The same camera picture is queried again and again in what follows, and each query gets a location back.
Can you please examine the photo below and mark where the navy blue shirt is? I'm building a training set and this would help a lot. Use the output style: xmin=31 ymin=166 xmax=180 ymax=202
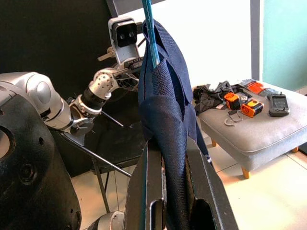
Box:
xmin=138 ymin=19 xmax=214 ymax=230

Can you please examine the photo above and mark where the black silver robot torso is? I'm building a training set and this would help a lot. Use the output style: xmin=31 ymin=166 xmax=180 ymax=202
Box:
xmin=0 ymin=92 xmax=82 ymax=230

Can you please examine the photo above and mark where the black strap bundle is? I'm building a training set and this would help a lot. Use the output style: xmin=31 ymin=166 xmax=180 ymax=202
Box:
xmin=192 ymin=80 xmax=240 ymax=115

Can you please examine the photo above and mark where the black tripod stand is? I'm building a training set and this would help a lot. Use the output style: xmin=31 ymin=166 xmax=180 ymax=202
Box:
xmin=59 ymin=109 xmax=135 ymax=214

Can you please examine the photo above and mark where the blue plastic hanger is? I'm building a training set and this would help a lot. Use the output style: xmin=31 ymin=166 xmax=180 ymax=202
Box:
xmin=140 ymin=0 xmax=161 ymax=230

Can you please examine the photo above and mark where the black handheld device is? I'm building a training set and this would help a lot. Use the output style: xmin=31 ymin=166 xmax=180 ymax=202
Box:
xmin=267 ymin=93 xmax=290 ymax=117

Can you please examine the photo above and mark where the red orange package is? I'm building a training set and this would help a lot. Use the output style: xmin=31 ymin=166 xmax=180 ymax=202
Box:
xmin=247 ymin=81 xmax=267 ymax=95

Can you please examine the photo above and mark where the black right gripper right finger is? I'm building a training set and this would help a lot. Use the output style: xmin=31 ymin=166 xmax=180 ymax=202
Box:
xmin=186 ymin=136 xmax=239 ymax=230

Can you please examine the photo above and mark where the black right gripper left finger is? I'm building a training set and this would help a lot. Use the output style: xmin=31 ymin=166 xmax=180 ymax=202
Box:
xmin=124 ymin=140 xmax=167 ymax=230

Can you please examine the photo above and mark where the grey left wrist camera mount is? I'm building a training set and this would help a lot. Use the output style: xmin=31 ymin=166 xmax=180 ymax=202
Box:
xmin=107 ymin=17 xmax=142 ymax=70

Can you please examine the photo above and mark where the grey upholstered ottoman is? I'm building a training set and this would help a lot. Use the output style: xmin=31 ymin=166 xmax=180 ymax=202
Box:
xmin=199 ymin=81 xmax=307 ymax=180

